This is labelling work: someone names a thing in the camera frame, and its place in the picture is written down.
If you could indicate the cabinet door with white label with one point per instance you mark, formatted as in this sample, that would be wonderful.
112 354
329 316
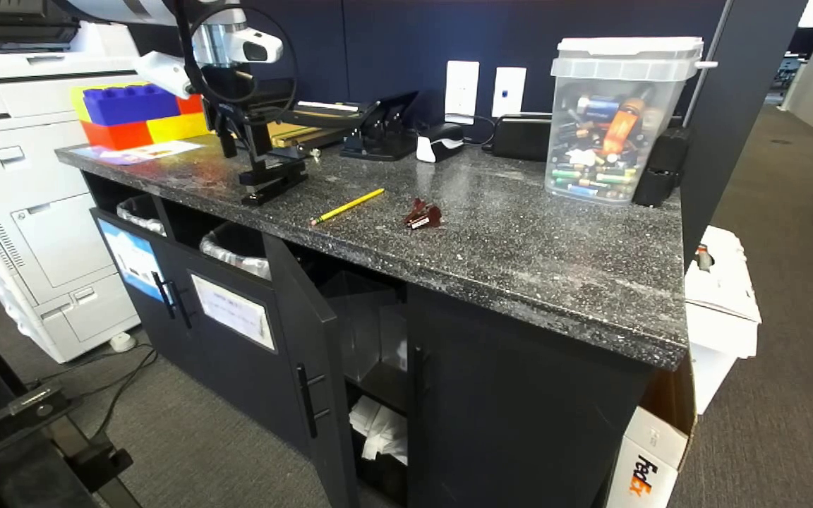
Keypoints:
237 339

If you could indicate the translucent white container lid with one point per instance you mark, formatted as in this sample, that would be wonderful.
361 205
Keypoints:
625 56

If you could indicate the orange toy building brick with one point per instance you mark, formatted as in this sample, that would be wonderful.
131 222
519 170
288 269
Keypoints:
116 134

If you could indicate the pile of white papers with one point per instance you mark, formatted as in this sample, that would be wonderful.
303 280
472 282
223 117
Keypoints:
382 430

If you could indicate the clear plastic battery container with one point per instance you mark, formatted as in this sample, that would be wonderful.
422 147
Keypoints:
611 141

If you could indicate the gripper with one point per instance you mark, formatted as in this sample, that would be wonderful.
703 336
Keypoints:
226 92

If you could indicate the open black cabinet door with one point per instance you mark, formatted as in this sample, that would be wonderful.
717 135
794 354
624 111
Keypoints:
315 367

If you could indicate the heap of batteries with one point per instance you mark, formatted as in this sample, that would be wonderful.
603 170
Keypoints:
600 148

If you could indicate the yellow toy building brick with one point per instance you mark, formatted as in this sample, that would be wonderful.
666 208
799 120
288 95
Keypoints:
177 127

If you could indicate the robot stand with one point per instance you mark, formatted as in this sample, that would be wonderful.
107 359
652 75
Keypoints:
11 430

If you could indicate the black heavy-duty stapler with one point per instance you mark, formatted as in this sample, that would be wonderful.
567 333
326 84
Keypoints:
272 176

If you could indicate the white office printer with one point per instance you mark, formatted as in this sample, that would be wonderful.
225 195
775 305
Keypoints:
32 197

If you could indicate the plain black cabinet door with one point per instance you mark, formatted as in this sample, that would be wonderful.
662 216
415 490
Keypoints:
519 409

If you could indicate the dark red staple remover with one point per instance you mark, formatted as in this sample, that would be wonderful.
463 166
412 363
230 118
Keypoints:
424 215

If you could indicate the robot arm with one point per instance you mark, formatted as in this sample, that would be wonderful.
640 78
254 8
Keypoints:
117 8

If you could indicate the white wall plate blue dot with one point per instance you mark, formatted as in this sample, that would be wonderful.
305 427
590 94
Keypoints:
509 88

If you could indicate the white floor disc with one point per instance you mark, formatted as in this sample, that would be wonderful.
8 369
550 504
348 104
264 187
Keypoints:
123 342

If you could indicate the white label sheet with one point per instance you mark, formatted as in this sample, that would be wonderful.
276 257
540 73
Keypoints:
233 312

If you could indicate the tall white wall plate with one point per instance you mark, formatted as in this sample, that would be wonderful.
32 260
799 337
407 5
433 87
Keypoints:
461 88

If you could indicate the brown and white cardboard box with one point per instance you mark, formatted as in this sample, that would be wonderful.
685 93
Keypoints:
653 451

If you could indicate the lined waste bin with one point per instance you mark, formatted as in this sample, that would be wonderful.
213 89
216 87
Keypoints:
237 250
142 215

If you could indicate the blue sign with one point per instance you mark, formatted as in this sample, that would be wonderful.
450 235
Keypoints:
131 259

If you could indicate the blue toy building brick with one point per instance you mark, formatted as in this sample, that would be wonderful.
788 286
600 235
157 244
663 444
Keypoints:
128 104

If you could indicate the white and black tape dispenser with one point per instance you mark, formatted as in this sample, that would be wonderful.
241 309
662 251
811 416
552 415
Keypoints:
438 141

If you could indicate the red toy building brick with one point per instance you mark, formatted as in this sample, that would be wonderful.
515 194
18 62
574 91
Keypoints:
190 104

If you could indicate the black rectangular box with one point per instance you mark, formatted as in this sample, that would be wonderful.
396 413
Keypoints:
523 137

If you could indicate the yellow pencil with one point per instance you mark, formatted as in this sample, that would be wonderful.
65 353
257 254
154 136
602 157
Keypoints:
346 207

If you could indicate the cabinet door with blue sign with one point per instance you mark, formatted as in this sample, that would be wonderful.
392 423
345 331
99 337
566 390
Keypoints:
135 282

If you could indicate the black hole punch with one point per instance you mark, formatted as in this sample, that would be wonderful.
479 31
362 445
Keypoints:
382 134

